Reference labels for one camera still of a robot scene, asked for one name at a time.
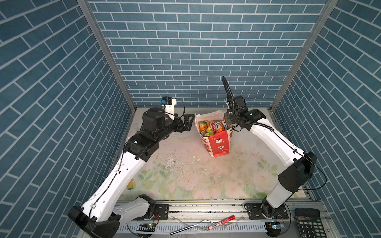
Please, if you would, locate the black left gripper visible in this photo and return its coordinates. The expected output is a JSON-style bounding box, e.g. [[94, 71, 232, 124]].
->
[[153, 112, 194, 144]]

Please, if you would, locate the orange fruit candy packet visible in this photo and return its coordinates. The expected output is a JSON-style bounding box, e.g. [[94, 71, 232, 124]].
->
[[198, 120, 219, 137]]

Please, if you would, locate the red white paper bag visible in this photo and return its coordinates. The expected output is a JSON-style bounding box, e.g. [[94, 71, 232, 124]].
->
[[195, 111, 233, 157]]

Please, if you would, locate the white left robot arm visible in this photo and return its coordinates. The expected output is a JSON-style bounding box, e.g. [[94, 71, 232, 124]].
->
[[68, 108, 194, 238]]

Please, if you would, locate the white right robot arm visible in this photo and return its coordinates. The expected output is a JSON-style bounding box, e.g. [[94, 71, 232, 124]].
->
[[224, 109, 317, 218]]

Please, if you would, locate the red marker pen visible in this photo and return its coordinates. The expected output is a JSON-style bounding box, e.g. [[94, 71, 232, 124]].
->
[[208, 215, 236, 231]]

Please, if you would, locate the metal rod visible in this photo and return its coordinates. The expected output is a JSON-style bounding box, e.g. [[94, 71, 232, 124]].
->
[[169, 219, 210, 236]]

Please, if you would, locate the black calculator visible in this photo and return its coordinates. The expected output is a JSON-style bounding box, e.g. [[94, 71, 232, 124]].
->
[[295, 208, 327, 238]]

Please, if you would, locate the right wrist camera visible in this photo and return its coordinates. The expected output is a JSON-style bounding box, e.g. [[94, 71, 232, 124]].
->
[[227, 96, 248, 117]]

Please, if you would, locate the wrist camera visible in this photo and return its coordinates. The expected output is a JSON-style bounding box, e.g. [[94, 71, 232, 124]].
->
[[227, 96, 248, 117], [161, 96, 177, 120]]

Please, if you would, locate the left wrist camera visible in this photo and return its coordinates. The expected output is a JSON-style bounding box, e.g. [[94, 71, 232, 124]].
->
[[161, 96, 177, 120]]

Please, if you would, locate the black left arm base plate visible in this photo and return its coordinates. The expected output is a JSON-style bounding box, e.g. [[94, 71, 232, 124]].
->
[[135, 204, 170, 221]]

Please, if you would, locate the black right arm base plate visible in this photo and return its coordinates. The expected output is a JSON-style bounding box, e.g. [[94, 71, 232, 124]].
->
[[243, 203, 289, 220]]

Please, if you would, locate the aluminium front rail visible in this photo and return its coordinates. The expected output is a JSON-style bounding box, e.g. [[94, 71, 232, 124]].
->
[[86, 200, 328, 234]]

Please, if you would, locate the aluminium corner frame post left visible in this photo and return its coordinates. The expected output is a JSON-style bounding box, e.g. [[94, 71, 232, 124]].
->
[[77, 0, 137, 113]]

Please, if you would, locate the aluminium corner frame post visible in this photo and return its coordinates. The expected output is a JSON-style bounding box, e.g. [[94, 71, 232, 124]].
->
[[270, 0, 338, 114], [77, 0, 137, 113]]

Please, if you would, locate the aluminium corner frame post right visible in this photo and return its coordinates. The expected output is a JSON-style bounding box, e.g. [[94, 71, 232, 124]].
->
[[270, 0, 338, 114]]

